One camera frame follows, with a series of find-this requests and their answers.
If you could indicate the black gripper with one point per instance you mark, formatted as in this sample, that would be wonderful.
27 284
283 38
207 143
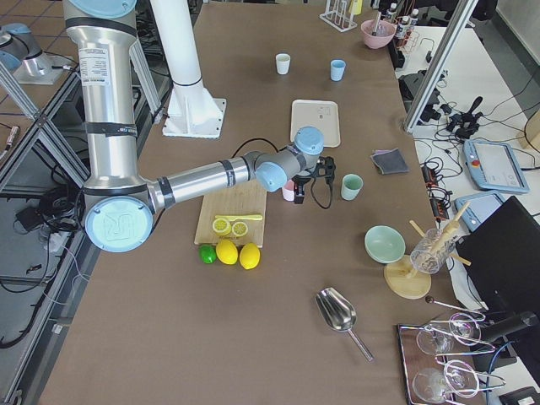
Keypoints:
300 180

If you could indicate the pink plastic cup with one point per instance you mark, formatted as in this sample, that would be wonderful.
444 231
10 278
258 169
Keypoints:
288 191

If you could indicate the white plastic cup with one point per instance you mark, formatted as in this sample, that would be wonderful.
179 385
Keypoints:
282 61

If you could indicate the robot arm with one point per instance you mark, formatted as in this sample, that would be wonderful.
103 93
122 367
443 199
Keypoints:
120 204
24 58

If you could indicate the beige rabbit tray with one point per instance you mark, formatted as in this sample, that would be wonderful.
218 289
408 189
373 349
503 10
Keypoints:
321 114

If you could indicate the black framed mirror tray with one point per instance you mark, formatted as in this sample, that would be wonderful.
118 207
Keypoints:
414 360

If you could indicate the yellow plastic knife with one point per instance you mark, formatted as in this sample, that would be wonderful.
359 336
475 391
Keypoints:
253 217

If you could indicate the bamboo cutting board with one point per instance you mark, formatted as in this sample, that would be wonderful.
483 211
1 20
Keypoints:
243 199

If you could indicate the green plastic cup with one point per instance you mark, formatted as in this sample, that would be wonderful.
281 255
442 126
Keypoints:
351 186

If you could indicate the lemon half slice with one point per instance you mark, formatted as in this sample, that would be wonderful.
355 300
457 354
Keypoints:
221 226
239 229

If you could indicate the whole yellow lemon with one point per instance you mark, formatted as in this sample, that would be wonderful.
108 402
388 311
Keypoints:
250 256
227 252

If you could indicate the mint green bowl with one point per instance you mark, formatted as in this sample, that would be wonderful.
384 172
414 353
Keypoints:
384 244

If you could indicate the grey folded cloth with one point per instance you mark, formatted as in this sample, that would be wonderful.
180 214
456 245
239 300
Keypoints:
390 163

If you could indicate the green lime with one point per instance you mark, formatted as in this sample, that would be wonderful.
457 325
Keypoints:
207 254

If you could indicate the steel scoop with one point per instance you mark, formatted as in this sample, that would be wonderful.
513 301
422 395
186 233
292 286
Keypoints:
340 316

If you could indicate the wooden mug tree stand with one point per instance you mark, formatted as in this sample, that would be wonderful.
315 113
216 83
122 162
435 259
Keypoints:
410 277

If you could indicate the blue plastic cup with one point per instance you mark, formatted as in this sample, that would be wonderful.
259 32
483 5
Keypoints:
337 69

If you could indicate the clear glass mug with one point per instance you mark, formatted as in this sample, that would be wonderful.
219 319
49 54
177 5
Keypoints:
431 253

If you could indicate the blue teach pendant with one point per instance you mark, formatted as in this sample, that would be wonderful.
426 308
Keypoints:
481 206
493 166

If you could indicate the steel muddler in bowl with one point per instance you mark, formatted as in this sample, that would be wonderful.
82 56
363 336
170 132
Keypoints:
375 25

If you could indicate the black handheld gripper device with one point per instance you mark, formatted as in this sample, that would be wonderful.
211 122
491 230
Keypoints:
465 124

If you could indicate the pink bowl with ice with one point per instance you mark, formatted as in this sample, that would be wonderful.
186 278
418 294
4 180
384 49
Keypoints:
376 39

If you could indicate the wine glass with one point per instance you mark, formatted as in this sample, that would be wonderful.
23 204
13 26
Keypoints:
440 336
456 379

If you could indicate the black computer monitor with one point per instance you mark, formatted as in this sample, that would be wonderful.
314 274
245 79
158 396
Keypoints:
504 256

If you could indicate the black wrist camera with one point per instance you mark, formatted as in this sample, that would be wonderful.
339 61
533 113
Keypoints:
325 168

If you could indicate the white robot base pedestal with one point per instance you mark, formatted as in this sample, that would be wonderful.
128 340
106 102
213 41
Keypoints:
192 111

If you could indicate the white wire dish rack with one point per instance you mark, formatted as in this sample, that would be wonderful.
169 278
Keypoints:
340 14

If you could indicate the aluminium frame post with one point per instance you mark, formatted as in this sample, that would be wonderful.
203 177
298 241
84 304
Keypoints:
457 23

